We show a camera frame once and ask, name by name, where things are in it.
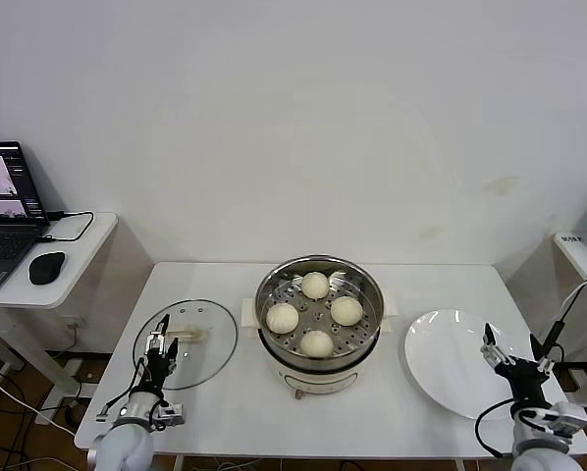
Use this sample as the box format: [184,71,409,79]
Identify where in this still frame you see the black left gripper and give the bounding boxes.
[142,314,180,392]

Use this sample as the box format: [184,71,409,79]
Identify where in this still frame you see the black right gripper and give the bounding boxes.
[479,322,556,406]

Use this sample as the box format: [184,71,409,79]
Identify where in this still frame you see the round glass pot lid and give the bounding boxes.
[133,298,240,393]

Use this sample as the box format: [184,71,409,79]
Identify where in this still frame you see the white steamed baozi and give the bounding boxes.
[265,302,300,335]
[330,295,364,327]
[300,272,331,300]
[299,330,335,358]

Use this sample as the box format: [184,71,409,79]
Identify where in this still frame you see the stainless steel steamer basket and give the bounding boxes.
[254,254,387,370]

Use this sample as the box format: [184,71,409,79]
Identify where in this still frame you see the white round plate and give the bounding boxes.
[403,308,531,422]

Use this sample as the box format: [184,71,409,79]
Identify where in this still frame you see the white rounded side desk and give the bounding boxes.
[0,211,120,413]

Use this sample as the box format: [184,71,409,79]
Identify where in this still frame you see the black computer mouse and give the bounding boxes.
[29,250,68,286]

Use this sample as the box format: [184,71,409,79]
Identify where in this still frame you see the white electric cooking pot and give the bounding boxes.
[241,288,401,401]

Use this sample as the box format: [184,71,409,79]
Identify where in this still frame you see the black hanging cable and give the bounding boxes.
[541,268,587,355]

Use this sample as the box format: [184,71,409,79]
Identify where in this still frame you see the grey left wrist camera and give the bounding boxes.
[154,402,187,429]

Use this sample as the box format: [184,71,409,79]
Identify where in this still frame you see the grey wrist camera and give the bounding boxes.
[154,402,187,429]
[538,402,587,439]

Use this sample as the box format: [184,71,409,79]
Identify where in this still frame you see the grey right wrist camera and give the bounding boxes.
[538,402,587,439]

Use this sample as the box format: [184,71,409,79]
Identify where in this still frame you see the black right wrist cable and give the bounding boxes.
[474,397,518,460]

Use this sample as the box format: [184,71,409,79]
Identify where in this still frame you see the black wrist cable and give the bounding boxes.
[474,397,518,460]
[94,356,148,425]

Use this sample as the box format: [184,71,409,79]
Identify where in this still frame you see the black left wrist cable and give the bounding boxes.
[94,356,148,425]

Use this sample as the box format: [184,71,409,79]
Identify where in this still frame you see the white floor cable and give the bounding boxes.
[0,370,79,436]

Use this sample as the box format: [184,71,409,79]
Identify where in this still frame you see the black laptop power cable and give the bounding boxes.
[36,209,96,244]

